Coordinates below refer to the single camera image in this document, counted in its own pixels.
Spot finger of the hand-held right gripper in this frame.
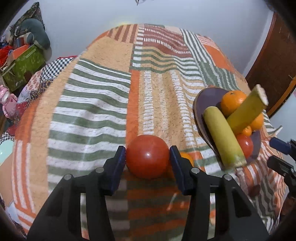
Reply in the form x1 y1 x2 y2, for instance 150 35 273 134
269 137 296 160
267 156 296 186

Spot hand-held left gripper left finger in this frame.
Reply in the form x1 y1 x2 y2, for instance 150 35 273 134
26 146 126 241

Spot red bag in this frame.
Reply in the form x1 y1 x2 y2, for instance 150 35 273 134
0 45 15 67

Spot green cardboard box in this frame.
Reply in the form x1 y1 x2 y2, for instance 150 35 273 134
1 44 46 92

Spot red tomato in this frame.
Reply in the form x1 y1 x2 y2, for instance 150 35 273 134
236 134 254 159
125 135 170 179

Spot pink toy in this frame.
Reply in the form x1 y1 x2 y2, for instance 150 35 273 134
0 85 18 121

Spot black white checkered cloth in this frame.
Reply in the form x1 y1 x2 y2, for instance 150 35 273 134
44 57 77 78

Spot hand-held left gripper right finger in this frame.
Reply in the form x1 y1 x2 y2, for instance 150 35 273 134
169 146 270 241

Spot purple plate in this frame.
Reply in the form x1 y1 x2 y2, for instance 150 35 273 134
193 87 262 167

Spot yellow-green banana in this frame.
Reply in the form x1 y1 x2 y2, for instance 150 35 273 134
203 106 247 168
227 84 269 135

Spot dark patterned cushion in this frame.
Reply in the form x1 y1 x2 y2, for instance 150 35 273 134
9 2 45 30

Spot brown wooden door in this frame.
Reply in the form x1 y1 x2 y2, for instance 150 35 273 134
245 11 296 117

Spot grey plush pillow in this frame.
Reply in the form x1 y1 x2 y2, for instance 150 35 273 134
17 19 51 50

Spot orange box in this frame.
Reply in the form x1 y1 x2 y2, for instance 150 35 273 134
9 45 30 59

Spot floral quilt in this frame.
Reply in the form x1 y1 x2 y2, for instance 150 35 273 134
0 70 58 144

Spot large orange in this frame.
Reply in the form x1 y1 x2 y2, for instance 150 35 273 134
250 112 264 132
220 90 248 117

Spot striped patchwork blanket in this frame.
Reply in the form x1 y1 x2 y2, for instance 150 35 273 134
11 23 287 241

